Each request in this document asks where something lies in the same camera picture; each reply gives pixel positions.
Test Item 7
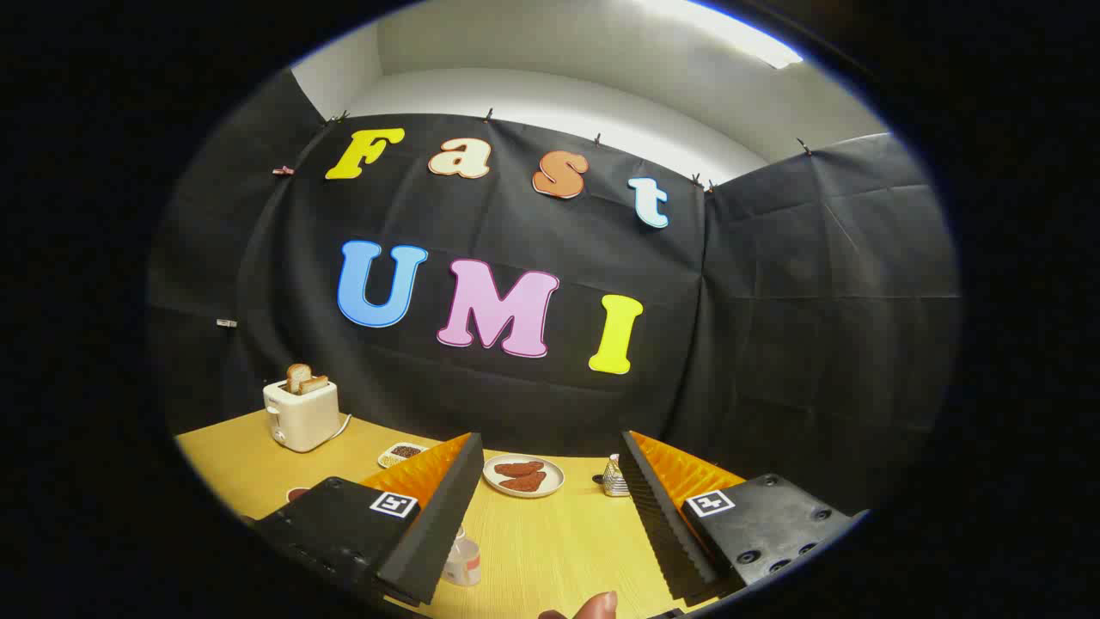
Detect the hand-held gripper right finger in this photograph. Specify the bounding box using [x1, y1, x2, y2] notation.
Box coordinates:
[619, 431, 865, 604]

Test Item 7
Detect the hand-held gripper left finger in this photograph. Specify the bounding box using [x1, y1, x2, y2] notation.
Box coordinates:
[249, 432, 485, 607]

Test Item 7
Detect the clear juice bottle white label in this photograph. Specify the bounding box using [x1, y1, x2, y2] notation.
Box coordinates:
[443, 524, 482, 587]

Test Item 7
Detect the small white dish with seeds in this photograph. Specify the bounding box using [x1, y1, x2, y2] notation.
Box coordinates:
[378, 442, 429, 469]

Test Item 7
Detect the wooden table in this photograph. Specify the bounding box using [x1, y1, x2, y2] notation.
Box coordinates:
[176, 408, 749, 619]

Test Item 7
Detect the white round plate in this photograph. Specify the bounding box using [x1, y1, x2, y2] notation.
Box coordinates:
[482, 453, 566, 499]

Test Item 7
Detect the cream toaster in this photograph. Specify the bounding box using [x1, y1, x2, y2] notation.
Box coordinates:
[263, 378, 340, 453]

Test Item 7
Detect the metal wire holder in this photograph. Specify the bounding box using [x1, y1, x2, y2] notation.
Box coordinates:
[602, 454, 633, 498]

